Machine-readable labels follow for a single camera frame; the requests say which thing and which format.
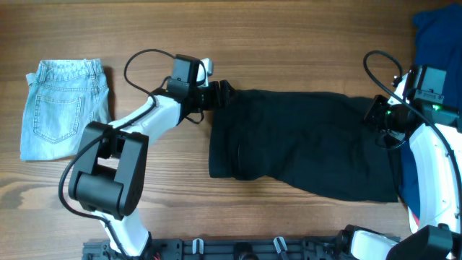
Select blue polo shirt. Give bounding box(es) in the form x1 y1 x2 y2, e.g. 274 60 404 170
399 4 461 219

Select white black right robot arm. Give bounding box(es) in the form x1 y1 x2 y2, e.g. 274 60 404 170
336 65 461 259

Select white red cloth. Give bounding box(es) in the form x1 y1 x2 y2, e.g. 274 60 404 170
407 207 419 234

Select black shorts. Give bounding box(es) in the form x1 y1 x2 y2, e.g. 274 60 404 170
209 90 400 203

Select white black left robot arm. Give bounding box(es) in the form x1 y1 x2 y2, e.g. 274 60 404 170
58 55 234 259

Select light blue denim shorts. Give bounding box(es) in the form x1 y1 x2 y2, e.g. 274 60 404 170
20 58 112 161

